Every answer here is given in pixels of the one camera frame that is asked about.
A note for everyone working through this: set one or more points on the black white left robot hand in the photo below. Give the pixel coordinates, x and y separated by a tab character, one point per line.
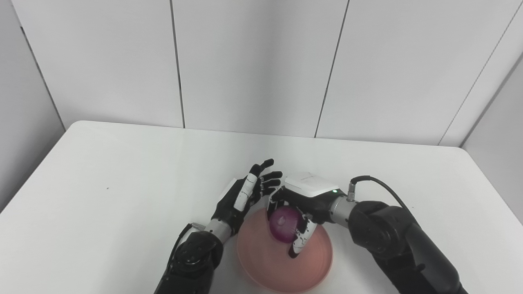
237	204

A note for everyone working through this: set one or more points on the purple red onion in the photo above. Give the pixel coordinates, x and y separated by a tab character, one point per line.
284	223

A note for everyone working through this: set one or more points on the pink round plate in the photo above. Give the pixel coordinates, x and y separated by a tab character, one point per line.
282	269

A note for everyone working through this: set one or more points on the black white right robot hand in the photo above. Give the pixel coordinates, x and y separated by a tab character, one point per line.
312	196

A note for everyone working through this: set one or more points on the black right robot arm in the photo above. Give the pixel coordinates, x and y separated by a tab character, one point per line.
392	241

